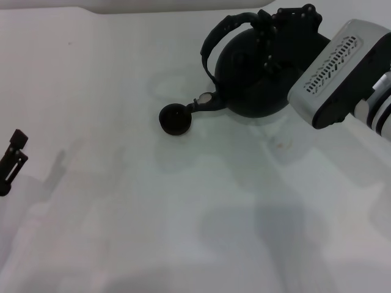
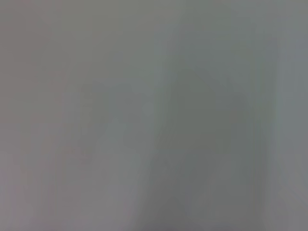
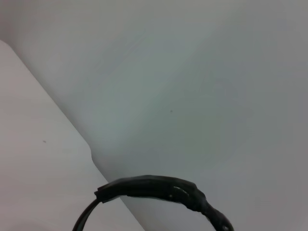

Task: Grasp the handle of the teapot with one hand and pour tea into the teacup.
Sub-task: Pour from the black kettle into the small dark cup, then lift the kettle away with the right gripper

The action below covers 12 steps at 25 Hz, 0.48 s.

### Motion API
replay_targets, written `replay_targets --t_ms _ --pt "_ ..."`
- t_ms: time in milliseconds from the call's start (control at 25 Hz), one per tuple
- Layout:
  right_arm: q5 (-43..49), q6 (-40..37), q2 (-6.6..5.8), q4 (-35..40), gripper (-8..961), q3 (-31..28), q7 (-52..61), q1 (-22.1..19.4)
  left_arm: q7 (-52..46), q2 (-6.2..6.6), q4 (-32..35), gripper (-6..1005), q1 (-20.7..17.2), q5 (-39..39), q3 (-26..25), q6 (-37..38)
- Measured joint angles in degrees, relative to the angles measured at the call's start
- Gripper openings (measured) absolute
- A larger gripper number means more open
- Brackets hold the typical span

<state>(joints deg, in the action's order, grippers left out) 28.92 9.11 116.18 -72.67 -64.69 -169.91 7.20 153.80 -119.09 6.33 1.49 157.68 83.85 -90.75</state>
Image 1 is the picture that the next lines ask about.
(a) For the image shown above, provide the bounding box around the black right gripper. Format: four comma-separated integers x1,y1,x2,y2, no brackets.
255,4,332,74

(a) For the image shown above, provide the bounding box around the black round teapot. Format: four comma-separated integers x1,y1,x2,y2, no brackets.
191,12,307,118

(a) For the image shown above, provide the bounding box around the small black teacup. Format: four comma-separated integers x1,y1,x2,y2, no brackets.
158,103,194,136

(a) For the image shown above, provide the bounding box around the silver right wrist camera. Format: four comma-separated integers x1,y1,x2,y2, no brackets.
288,18,391,131

